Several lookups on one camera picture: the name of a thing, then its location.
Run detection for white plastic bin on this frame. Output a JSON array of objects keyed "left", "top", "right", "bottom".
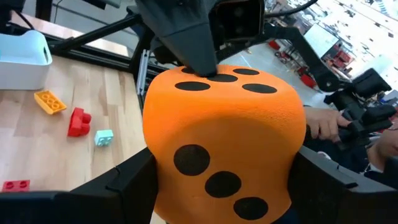
[{"left": 0, "top": 30, "right": 53, "bottom": 91}]

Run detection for orange foam dice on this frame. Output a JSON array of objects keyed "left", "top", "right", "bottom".
[{"left": 142, "top": 64, "right": 307, "bottom": 224}]

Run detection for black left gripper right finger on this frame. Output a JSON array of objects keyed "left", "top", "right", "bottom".
[{"left": 287, "top": 146, "right": 398, "bottom": 224}]

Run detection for pale mint toy brick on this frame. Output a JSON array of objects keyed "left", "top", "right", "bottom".
[{"left": 94, "top": 129, "right": 114, "bottom": 147}]

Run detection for red heart-shaped toy brick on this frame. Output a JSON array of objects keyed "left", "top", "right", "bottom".
[{"left": 67, "top": 107, "right": 93, "bottom": 138}]

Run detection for yellow toy brick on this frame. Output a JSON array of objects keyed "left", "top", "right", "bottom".
[{"left": 34, "top": 90, "right": 68, "bottom": 116}]

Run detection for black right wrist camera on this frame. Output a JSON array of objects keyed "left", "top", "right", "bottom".
[{"left": 211, "top": 0, "right": 266, "bottom": 43}]

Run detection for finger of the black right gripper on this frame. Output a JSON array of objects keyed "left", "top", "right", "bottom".
[{"left": 135, "top": 0, "right": 218, "bottom": 78}]

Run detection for black aluminium rig frame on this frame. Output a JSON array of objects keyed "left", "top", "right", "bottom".
[{"left": 0, "top": 0, "right": 175, "bottom": 113}]

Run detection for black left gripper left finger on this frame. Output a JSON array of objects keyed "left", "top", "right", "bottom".
[{"left": 58, "top": 147, "right": 159, "bottom": 224}]

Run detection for person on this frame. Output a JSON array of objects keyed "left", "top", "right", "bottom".
[{"left": 303, "top": 105, "right": 398, "bottom": 187}]

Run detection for small red toy brick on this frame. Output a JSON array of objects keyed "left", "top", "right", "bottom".
[{"left": 1, "top": 179, "right": 31, "bottom": 193}]

